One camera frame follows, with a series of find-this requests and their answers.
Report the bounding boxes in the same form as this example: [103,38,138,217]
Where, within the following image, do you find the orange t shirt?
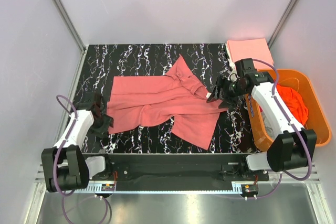
[277,84,309,125]

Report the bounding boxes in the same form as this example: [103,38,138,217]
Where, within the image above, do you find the salmon red t shirt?
[107,56,228,150]

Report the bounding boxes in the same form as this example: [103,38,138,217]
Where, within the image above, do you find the folded light pink t shirt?
[225,38,274,66]

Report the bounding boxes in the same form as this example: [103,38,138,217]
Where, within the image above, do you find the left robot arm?
[41,93,113,196]

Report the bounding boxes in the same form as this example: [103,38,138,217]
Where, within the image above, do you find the orange plastic basket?
[245,69,331,152]

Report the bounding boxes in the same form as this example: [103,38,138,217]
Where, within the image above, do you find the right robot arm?
[207,58,317,181]

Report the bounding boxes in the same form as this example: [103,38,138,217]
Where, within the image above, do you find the purple cable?
[54,94,112,223]
[249,58,314,200]

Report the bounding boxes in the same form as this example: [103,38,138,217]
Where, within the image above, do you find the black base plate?
[101,153,269,183]

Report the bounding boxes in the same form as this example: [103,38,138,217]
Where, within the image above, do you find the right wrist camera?
[228,69,239,82]

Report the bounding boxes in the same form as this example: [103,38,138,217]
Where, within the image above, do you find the grey t shirt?
[262,114,275,139]

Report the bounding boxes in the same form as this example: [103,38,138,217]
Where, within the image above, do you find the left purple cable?
[54,94,112,223]

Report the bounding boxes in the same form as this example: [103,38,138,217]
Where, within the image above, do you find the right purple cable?
[249,58,314,200]

